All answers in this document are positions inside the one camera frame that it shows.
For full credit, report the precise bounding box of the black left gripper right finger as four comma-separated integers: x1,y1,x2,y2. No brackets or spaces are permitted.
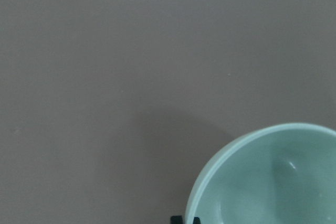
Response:
193,217,200,224

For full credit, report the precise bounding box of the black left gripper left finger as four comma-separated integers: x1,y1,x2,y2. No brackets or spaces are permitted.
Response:
170,216,182,224

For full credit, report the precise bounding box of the green bowl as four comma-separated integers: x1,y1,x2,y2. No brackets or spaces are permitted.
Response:
184,123,335,223

